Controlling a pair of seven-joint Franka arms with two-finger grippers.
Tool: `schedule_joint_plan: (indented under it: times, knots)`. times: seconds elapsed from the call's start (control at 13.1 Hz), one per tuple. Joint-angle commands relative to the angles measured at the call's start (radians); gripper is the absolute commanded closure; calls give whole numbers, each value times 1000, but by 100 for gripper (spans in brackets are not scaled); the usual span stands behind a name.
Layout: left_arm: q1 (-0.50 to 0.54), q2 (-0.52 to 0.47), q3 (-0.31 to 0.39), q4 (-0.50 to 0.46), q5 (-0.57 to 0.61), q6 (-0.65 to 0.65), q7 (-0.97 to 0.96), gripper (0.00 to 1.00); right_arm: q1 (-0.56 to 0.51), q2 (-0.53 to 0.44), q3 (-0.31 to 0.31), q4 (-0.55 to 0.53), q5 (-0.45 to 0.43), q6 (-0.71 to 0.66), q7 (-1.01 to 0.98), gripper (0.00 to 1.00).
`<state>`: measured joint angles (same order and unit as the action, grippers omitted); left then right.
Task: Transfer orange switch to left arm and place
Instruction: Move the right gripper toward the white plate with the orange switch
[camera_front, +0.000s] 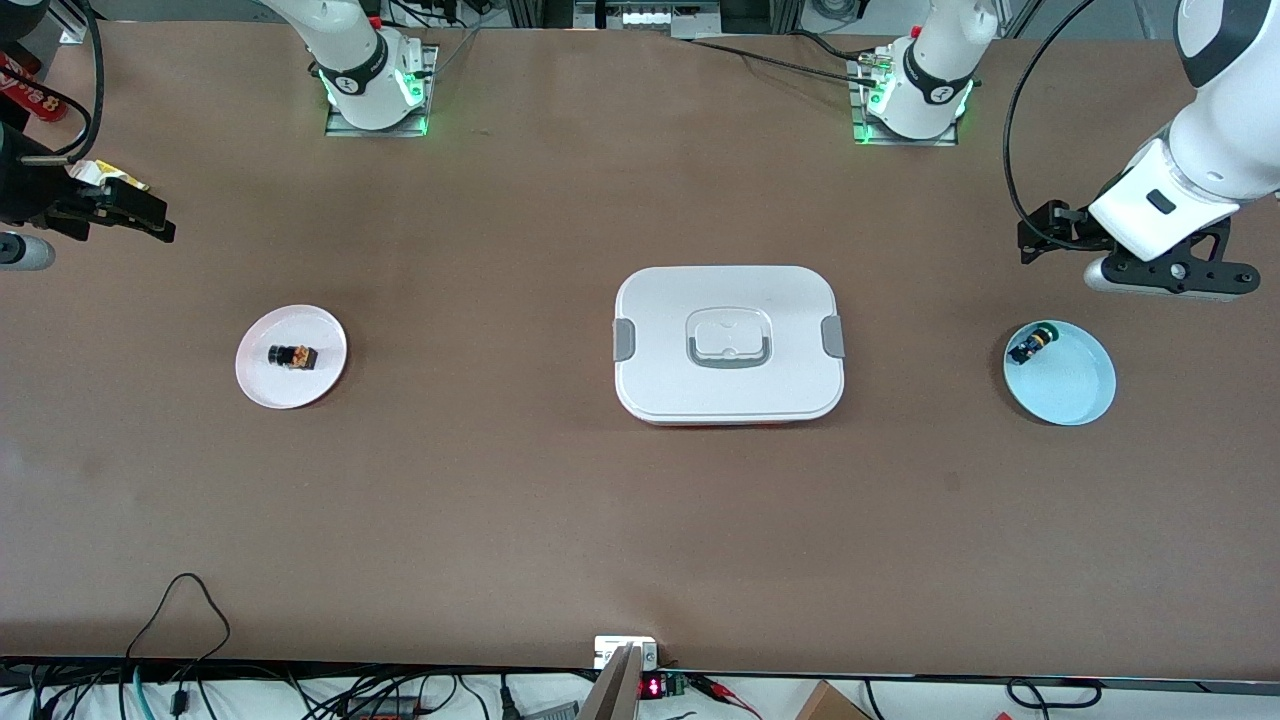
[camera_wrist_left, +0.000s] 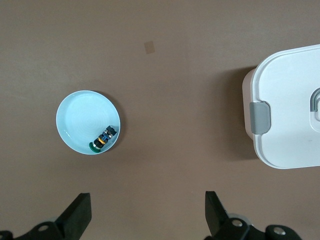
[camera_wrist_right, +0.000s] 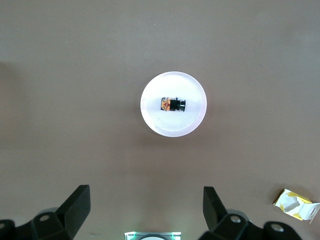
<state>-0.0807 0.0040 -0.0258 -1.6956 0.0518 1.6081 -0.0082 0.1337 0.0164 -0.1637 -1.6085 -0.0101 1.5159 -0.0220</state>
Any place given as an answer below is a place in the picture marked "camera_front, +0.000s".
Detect white lunch box grey clips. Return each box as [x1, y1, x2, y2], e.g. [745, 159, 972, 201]
[612, 265, 846, 428]

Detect brown cardboard box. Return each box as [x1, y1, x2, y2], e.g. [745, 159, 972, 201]
[795, 680, 873, 720]

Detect yellow white snack packet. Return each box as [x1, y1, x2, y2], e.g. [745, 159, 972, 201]
[68, 160, 151, 193]

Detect red drink can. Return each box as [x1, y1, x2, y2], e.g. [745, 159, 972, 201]
[0, 55, 69, 123]

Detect small blue black toy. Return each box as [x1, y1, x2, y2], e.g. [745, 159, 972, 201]
[1008, 325, 1061, 366]

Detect light blue round plate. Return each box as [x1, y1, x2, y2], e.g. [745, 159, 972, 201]
[1003, 320, 1117, 427]

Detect pink round plate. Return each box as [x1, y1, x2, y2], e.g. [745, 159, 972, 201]
[235, 304, 348, 410]

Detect white power strip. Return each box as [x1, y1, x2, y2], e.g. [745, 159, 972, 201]
[620, 6, 723, 29]

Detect red alligator clip lead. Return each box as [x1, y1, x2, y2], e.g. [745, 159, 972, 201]
[688, 674, 763, 719]

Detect grey aluminium bar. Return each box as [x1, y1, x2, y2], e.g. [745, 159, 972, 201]
[578, 643, 643, 720]

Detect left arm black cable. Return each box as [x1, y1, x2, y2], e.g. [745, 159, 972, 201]
[1003, 0, 1096, 246]

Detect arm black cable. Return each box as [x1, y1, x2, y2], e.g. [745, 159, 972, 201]
[18, 0, 106, 166]
[1003, 0, 1096, 246]

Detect black left camera bracket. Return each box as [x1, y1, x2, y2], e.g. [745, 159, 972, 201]
[1100, 215, 1261, 297]

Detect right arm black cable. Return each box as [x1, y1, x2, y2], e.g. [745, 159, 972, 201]
[18, 0, 106, 166]

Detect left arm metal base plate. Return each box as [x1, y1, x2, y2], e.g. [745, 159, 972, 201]
[848, 52, 961, 149]

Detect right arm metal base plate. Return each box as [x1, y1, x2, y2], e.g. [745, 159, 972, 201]
[323, 43, 440, 139]

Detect thin black base cable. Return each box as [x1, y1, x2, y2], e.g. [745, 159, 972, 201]
[685, 38, 881, 89]

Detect looped thin black cable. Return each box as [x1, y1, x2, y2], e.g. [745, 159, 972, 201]
[124, 572, 233, 669]

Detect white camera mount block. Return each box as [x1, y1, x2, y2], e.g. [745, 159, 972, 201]
[594, 636, 659, 671]

